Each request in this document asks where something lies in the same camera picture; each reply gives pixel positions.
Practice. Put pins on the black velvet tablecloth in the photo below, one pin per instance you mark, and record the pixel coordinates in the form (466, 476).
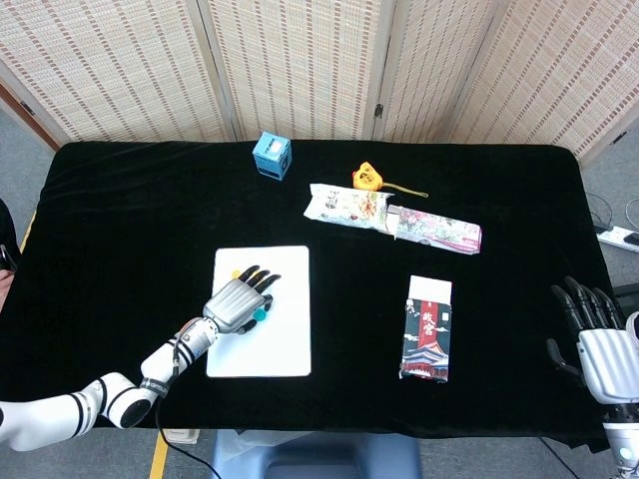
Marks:
(125, 224)

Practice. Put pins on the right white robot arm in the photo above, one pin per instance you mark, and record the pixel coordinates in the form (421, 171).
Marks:
(624, 449)

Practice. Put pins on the white power strip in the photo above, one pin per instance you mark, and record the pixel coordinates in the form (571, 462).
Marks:
(619, 237)

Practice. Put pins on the orange small toy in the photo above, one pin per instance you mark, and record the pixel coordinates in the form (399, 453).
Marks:
(368, 175)

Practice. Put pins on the teal round piece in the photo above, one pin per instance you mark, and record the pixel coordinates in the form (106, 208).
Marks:
(260, 315)

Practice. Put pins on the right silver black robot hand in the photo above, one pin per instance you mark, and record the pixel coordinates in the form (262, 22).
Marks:
(614, 366)

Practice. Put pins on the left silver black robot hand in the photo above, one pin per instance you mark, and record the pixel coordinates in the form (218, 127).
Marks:
(234, 304)

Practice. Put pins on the person in black clothing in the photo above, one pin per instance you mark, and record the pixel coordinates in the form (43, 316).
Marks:
(6, 234)

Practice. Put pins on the small blue cardboard box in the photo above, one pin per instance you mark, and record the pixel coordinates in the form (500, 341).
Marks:
(272, 155)

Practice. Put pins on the dark palace print box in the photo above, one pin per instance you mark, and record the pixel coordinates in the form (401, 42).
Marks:
(427, 339)

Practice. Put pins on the white peanut snack bag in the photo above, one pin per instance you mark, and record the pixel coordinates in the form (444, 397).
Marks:
(344, 207)

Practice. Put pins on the floral pink long package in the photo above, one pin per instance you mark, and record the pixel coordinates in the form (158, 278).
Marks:
(439, 232)

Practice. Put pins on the blue plastic stool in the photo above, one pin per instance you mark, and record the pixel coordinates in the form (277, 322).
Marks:
(319, 456)

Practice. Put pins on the white plastic floor box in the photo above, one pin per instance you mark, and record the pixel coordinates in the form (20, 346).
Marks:
(183, 435)

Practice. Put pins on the white magnetic board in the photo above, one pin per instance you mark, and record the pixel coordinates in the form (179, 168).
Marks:
(284, 344)

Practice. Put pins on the woven folding screen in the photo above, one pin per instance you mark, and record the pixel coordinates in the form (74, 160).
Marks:
(299, 65)

